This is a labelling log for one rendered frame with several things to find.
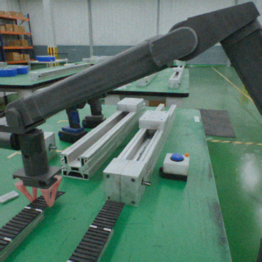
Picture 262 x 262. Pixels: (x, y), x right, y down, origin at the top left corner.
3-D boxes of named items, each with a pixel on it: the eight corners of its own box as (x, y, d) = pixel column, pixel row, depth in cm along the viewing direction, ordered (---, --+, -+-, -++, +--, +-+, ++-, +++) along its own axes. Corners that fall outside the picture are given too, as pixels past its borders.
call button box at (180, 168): (186, 182, 79) (188, 164, 77) (157, 178, 82) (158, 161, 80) (188, 170, 86) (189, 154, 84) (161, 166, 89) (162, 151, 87)
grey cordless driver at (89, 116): (106, 129, 129) (104, 88, 121) (69, 128, 130) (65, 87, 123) (108, 124, 136) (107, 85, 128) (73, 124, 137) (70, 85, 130)
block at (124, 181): (146, 208, 66) (147, 178, 63) (104, 200, 70) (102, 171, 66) (152, 190, 74) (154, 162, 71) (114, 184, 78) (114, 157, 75)
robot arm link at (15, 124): (16, 109, 50) (42, 100, 58) (-26, 106, 54) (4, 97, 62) (26, 161, 55) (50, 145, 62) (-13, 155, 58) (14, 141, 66)
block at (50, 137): (50, 165, 90) (47, 141, 87) (22, 163, 92) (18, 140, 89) (62, 154, 99) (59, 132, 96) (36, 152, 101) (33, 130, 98)
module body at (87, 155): (89, 180, 80) (87, 157, 77) (62, 176, 83) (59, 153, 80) (145, 116, 152) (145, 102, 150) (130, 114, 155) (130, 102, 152)
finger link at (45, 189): (43, 195, 68) (38, 165, 65) (65, 199, 66) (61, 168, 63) (27, 210, 62) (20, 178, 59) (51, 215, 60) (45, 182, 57)
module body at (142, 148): (145, 189, 75) (145, 165, 72) (114, 184, 78) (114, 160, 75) (175, 118, 147) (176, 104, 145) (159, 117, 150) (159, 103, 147)
